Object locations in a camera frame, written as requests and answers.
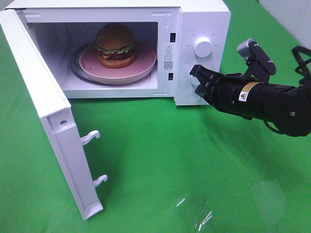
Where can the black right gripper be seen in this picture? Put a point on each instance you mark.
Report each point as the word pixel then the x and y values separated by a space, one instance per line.
pixel 230 95

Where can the white round knob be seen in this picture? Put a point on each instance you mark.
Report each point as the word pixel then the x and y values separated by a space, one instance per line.
pixel 203 46
pixel 194 81

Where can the round door release button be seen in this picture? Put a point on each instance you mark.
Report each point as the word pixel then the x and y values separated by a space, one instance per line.
pixel 192 97

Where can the pink round plate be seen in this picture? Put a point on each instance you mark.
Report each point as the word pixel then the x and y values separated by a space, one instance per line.
pixel 142 66

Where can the burger with lettuce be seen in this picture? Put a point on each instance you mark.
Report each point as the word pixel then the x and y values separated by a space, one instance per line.
pixel 115 46

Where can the white microwave door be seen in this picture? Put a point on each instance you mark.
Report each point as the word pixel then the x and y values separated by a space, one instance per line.
pixel 54 111

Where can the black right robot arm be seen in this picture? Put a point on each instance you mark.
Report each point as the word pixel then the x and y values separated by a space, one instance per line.
pixel 287 107

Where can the white microwave oven body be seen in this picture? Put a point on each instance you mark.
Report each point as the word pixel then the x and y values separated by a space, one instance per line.
pixel 61 28

